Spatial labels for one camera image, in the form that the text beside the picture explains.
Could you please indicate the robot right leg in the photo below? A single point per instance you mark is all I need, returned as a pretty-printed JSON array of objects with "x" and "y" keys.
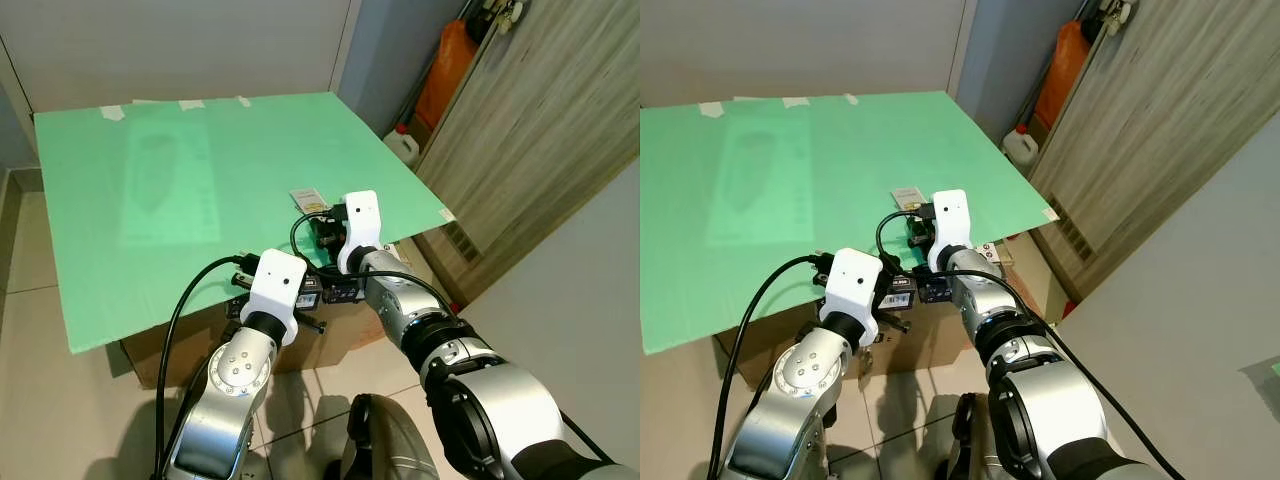
[
  {"x": 385, "y": 440},
  {"x": 970, "y": 440}
]

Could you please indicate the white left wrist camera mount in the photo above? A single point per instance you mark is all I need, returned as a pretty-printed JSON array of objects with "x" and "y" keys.
[
  {"x": 852, "y": 285},
  {"x": 275, "y": 285}
]

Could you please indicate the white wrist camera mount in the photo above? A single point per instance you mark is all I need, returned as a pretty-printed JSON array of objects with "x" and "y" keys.
[
  {"x": 275, "y": 285},
  {"x": 950, "y": 225},
  {"x": 852, "y": 285},
  {"x": 362, "y": 225}
]

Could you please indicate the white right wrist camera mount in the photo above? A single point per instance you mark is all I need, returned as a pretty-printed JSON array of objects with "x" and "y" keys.
[
  {"x": 950, "y": 225},
  {"x": 362, "y": 225}
]

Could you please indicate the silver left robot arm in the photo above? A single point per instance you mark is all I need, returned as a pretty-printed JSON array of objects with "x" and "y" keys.
[
  {"x": 235, "y": 390},
  {"x": 800, "y": 390}
]

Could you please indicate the white jug with red cap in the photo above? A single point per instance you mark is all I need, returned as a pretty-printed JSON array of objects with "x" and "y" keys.
[
  {"x": 402, "y": 147},
  {"x": 1022, "y": 147}
]

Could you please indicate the green board piece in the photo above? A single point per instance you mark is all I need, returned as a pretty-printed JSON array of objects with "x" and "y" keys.
[{"x": 1262, "y": 372}]

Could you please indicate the orange bag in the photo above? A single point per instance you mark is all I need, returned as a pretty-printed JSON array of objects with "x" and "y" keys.
[
  {"x": 448, "y": 75},
  {"x": 1062, "y": 75}
]

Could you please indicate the white plush toy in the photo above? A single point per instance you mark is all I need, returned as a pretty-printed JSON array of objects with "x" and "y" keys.
[
  {"x": 1117, "y": 14},
  {"x": 500, "y": 12}
]

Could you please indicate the wooden cabinet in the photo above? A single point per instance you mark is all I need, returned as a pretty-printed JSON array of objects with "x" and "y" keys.
[
  {"x": 1170, "y": 130},
  {"x": 540, "y": 130}
]

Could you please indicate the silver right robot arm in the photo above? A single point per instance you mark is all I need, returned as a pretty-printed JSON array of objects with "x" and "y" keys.
[
  {"x": 500, "y": 400},
  {"x": 1050, "y": 400}
]

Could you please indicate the green table board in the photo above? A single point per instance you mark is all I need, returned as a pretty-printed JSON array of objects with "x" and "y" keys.
[
  {"x": 300, "y": 140},
  {"x": 860, "y": 140}
]

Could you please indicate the white door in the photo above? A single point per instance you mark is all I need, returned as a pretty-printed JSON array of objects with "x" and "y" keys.
[{"x": 180, "y": 45}]

